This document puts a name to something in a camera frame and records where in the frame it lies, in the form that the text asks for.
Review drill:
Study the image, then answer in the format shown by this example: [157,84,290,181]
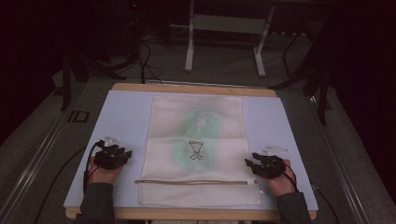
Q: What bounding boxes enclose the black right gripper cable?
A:
[281,161,340,224]

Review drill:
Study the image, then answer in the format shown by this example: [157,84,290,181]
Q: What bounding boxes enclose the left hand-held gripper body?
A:
[93,133,126,171]

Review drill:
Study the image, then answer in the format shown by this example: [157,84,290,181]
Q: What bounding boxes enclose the person's right hand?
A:
[268,160,297,197]

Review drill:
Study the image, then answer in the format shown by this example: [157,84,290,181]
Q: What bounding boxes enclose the black rectangular floor frame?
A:
[66,109,91,123]

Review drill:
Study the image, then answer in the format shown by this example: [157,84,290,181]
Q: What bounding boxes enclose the white metal stand frame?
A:
[184,0,277,78]

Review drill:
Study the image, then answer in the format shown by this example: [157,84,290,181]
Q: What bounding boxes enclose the black floor cables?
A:
[135,38,165,86]

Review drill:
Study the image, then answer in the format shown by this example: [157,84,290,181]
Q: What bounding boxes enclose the green garment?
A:
[170,104,222,173]

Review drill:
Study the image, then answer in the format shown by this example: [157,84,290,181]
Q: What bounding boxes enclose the black metal stand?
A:
[268,29,333,126]
[60,49,127,112]

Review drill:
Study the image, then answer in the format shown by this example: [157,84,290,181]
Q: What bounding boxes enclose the person's left hand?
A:
[88,163,124,187]

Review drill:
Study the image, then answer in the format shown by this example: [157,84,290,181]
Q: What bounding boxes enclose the white mesh laundry bag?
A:
[137,94,262,207]

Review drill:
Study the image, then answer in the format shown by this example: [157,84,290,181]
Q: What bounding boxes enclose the light blue table mat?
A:
[63,90,319,213]

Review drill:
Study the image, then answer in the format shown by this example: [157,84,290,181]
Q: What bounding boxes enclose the metal floor rail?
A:
[0,113,73,220]
[306,95,372,224]

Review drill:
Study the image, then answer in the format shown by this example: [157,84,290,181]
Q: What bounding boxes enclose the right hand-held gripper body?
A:
[258,143,290,180]

